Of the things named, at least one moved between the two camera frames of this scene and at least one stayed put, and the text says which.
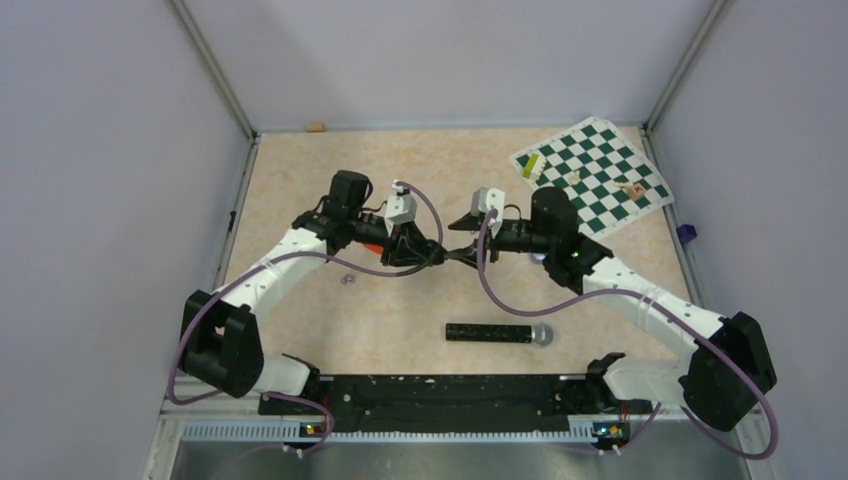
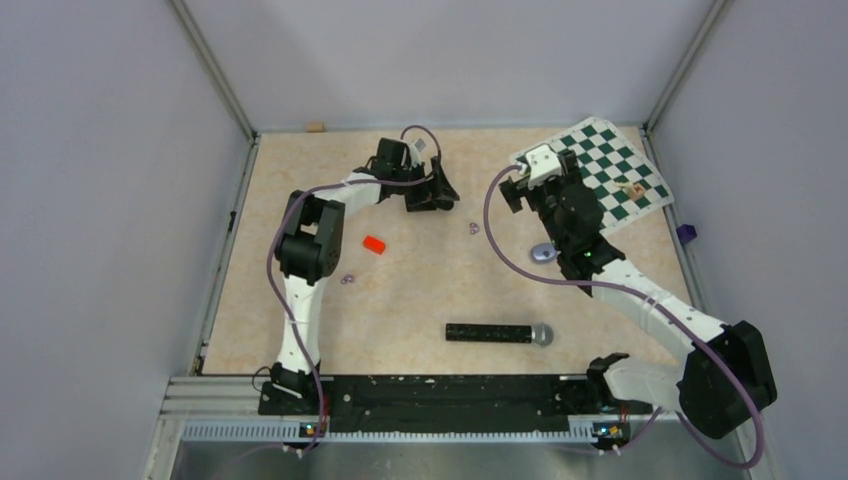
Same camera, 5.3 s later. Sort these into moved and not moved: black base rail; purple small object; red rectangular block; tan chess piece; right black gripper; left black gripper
Moved: right black gripper; left black gripper
Not moved: purple small object; black base rail; tan chess piece; red rectangular block
